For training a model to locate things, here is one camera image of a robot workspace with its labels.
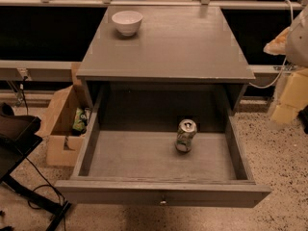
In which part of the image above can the cardboard box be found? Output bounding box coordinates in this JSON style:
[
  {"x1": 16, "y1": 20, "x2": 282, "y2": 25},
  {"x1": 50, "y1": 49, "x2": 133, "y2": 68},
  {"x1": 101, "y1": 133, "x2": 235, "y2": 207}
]
[{"x1": 38, "y1": 63, "x2": 89, "y2": 167}]

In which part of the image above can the green snack bag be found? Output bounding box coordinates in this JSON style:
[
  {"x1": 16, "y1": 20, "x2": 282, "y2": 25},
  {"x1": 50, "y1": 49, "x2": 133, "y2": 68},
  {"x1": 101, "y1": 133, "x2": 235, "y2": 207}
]
[{"x1": 72, "y1": 108, "x2": 88, "y2": 136}]

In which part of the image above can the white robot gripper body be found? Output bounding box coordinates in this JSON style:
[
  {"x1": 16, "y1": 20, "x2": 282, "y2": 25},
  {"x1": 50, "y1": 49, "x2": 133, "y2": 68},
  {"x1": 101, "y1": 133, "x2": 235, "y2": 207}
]
[{"x1": 285, "y1": 6, "x2": 308, "y2": 67}]

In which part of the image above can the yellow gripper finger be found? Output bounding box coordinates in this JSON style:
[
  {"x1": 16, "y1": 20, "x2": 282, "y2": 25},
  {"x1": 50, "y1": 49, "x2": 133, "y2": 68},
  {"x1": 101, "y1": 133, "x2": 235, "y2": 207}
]
[
  {"x1": 270, "y1": 68, "x2": 308, "y2": 125},
  {"x1": 263, "y1": 27, "x2": 290, "y2": 56}
]

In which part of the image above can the open grey top drawer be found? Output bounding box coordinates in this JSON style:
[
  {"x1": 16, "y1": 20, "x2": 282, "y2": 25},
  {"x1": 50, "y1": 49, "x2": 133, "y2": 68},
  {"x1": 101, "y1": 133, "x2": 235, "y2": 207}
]
[{"x1": 54, "y1": 82, "x2": 272, "y2": 209}]

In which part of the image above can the white ceramic bowl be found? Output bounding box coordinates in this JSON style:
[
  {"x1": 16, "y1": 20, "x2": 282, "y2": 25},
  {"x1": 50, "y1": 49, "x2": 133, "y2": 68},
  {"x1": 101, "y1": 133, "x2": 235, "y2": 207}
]
[{"x1": 112, "y1": 11, "x2": 143, "y2": 36}]

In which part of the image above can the black floor cable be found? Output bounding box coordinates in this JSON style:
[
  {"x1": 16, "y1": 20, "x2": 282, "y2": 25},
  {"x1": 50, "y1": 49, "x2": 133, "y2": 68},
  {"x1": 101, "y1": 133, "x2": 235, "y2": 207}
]
[{"x1": 24, "y1": 157, "x2": 67, "y2": 231}]

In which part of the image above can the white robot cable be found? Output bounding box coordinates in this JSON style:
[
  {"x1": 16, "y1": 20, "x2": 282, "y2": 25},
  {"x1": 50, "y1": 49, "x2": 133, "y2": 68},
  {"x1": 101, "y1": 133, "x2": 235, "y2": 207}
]
[{"x1": 248, "y1": 0, "x2": 295, "y2": 90}]

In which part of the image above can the wall power outlet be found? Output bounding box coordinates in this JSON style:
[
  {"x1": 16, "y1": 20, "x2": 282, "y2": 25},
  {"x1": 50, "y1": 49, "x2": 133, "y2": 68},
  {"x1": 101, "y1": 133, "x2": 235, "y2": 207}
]
[{"x1": 17, "y1": 68, "x2": 31, "y2": 81}]

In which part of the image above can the black chair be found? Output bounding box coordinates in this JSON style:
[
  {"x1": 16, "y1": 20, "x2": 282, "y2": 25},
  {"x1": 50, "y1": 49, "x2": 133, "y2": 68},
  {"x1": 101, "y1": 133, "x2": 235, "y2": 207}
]
[{"x1": 0, "y1": 103, "x2": 71, "y2": 231}]

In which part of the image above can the grey wooden cabinet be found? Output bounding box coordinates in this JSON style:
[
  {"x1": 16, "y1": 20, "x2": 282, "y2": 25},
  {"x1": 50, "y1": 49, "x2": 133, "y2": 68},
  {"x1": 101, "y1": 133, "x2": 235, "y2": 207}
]
[{"x1": 77, "y1": 6, "x2": 255, "y2": 106}]

